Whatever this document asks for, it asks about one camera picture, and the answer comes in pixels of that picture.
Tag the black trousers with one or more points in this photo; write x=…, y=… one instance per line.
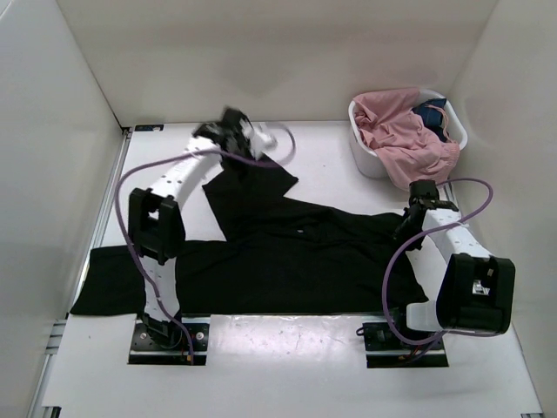
x=284, y=256

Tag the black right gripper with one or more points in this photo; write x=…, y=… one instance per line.
x=399, y=235

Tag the navy blue garment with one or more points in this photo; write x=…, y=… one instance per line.
x=434, y=117

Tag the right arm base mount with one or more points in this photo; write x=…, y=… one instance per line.
x=384, y=350

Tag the pink trousers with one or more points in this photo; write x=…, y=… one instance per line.
x=408, y=150

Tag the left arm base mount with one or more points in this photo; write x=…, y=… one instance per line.
x=148, y=349

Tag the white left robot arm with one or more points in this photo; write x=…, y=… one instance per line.
x=155, y=226

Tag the white laundry basket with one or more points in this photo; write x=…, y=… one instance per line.
x=367, y=160

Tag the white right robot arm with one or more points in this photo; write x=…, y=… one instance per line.
x=476, y=293

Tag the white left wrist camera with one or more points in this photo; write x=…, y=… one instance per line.
x=259, y=139

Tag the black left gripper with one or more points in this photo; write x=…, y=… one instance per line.
x=243, y=144

